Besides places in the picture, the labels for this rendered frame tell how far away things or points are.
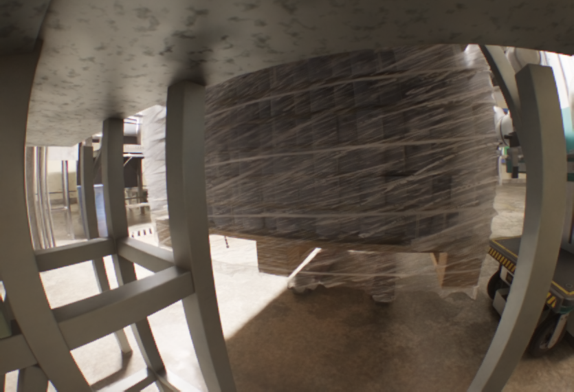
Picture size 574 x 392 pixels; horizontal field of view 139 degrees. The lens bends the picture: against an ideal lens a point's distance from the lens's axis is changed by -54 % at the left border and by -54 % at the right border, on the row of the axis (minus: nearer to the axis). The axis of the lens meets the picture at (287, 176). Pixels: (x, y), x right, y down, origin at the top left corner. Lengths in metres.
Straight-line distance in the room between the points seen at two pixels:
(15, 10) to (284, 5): 0.17
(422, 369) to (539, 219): 0.77
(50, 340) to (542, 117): 0.48
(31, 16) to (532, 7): 0.31
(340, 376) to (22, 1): 1.00
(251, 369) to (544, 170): 0.94
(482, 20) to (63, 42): 0.32
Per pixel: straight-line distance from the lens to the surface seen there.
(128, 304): 0.25
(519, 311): 0.33
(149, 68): 0.26
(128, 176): 4.74
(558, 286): 0.97
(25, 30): 0.19
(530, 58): 0.70
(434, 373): 0.97
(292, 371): 0.94
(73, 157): 2.85
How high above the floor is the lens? 0.70
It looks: 2 degrees down
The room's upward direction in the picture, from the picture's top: 2 degrees counter-clockwise
